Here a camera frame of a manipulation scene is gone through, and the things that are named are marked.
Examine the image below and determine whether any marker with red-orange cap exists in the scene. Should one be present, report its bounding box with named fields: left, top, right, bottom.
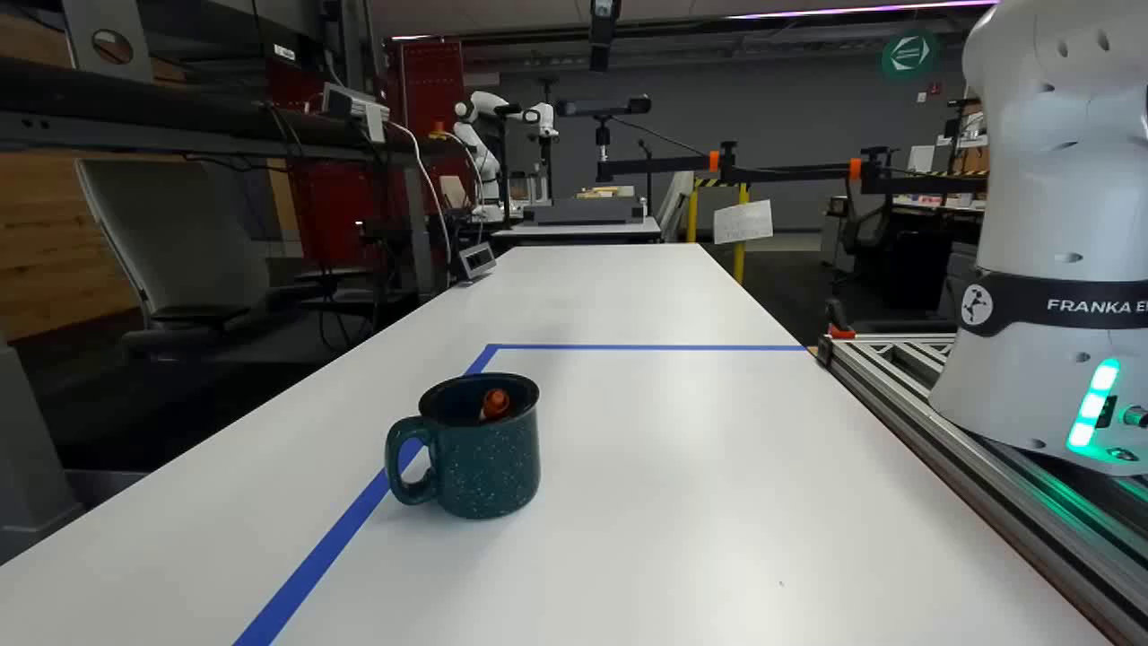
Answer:
left=479, top=384, right=518, bottom=422

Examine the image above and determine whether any black machine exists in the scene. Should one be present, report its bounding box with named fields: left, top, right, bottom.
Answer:
left=822, top=177, right=992, bottom=341

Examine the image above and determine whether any wooden board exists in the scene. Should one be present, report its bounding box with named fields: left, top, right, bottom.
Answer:
left=0, top=154, right=139, bottom=343

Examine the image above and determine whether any green round sign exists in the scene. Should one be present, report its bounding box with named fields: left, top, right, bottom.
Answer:
left=884, top=32, right=936, bottom=84

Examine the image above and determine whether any black camera on stand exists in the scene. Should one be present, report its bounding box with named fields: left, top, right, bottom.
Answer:
left=560, top=88, right=656, bottom=184

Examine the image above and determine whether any black hanging device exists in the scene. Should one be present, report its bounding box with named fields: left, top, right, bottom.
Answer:
left=589, top=0, right=625, bottom=72

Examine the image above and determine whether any short blue tape strip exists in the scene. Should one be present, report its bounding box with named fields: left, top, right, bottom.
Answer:
left=482, top=341, right=808, bottom=359

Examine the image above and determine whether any white angled panel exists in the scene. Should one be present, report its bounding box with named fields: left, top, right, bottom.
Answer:
left=75, top=159, right=273, bottom=324

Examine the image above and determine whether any white paper sign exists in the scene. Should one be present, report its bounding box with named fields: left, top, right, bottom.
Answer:
left=711, top=196, right=779, bottom=247

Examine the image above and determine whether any aluminium rail frame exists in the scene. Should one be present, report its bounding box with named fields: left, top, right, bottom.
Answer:
left=814, top=329, right=1148, bottom=646

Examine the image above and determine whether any grey flat box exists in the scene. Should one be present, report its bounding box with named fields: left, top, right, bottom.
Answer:
left=533, top=194, right=650, bottom=228

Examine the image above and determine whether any dark teal speckled mug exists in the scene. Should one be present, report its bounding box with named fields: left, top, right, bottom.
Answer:
left=384, top=371, right=546, bottom=523

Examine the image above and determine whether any white cable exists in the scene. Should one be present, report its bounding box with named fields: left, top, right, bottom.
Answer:
left=387, top=117, right=464, bottom=284

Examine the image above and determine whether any red cabinet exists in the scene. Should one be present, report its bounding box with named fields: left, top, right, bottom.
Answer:
left=267, top=32, right=472, bottom=271

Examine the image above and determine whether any thick black boom with orange joints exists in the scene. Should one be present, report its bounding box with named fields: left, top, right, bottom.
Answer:
left=595, top=139, right=998, bottom=200

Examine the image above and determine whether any white box device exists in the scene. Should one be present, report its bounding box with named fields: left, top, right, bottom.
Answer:
left=321, top=84, right=394, bottom=148

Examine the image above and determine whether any small grey display device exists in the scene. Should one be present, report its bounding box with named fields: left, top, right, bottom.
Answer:
left=455, top=239, right=498, bottom=280

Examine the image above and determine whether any long blue tape strip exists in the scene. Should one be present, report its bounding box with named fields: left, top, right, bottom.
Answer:
left=234, top=341, right=502, bottom=646

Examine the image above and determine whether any black shelf beam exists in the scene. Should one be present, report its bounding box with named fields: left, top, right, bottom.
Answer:
left=0, top=58, right=387, bottom=164

